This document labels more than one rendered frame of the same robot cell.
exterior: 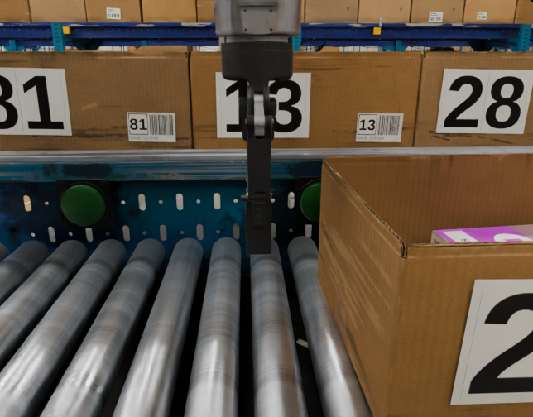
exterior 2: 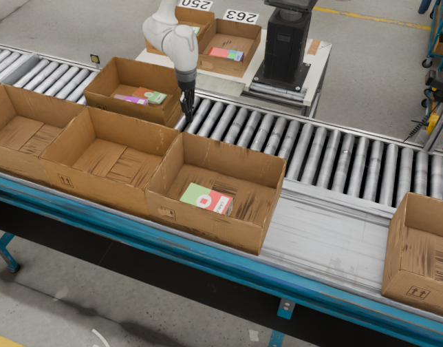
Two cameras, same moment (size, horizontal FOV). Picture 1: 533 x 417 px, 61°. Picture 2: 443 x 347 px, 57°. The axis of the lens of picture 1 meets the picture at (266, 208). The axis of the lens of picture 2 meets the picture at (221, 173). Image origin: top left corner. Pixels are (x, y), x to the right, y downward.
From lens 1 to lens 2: 2.10 m
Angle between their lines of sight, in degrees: 110
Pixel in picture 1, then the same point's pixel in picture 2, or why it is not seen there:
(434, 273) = not seen: hidden behind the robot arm
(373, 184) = (149, 112)
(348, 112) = (120, 132)
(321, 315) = (178, 124)
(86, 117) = (227, 162)
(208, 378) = (211, 116)
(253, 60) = not seen: hidden behind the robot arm
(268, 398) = (202, 111)
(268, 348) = (196, 120)
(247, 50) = not seen: hidden behind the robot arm
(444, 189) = (129, 109)
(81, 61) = (226, 145)
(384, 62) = (102, 112)
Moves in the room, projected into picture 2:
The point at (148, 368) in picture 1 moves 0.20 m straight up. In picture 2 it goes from (221, 122) to (222, 87)
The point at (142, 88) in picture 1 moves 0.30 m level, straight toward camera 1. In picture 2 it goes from (201, 146) to (214, 96)
